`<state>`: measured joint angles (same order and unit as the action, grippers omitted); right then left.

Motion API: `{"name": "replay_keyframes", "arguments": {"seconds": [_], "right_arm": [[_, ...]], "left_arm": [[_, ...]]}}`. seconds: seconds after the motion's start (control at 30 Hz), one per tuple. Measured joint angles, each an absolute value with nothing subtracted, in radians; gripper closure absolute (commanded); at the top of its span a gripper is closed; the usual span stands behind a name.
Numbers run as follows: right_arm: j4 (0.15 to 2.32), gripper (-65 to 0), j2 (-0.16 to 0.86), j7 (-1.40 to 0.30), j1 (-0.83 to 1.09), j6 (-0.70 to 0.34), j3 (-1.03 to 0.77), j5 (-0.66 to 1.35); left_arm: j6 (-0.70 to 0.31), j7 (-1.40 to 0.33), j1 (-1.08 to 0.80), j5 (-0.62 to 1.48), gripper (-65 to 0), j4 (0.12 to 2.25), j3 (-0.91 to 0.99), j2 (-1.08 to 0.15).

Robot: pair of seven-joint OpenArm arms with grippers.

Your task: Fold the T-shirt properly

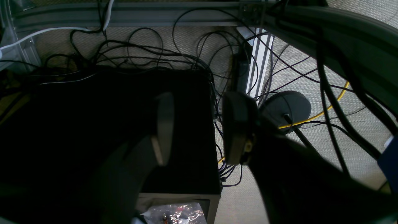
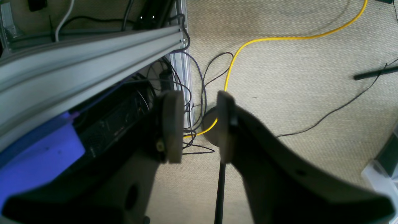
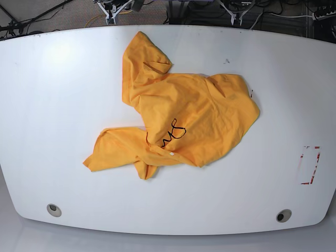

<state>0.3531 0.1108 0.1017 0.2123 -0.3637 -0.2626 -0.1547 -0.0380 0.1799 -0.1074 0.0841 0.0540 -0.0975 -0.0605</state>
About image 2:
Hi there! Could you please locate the aluminium frame rail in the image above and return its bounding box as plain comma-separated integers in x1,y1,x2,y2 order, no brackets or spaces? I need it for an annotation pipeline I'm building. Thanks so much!
0,26,182,151

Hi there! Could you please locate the black rod on floor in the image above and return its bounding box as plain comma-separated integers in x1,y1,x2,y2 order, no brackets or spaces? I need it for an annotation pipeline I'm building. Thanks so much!
353,66,398,81

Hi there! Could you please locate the black computer case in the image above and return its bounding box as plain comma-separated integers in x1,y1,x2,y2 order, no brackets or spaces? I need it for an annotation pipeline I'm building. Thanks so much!
70,82,155,159

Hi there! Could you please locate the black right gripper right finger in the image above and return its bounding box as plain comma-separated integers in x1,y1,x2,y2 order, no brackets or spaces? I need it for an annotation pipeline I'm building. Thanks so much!
217,91,395,224

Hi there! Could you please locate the white cable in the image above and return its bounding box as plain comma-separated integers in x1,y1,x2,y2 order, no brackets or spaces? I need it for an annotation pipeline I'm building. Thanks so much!
55,0,75,42

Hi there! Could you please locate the yellow floor cable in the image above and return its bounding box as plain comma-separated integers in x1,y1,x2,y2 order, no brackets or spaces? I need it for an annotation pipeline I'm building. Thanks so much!
183,0,368,138

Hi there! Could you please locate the blue plastic part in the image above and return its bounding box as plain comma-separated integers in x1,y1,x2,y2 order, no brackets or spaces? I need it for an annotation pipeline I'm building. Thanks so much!
0,112,85,207

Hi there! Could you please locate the black tripod leg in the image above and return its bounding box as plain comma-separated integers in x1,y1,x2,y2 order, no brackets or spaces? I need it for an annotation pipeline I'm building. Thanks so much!
214,163,226,224

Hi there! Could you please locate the thin black floor cable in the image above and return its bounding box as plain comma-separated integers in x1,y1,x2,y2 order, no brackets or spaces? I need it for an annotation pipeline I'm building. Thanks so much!
276,58,398,138

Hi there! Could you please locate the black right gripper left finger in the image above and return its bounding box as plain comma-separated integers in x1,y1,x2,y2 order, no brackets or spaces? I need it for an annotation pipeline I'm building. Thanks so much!
2,91,184,224

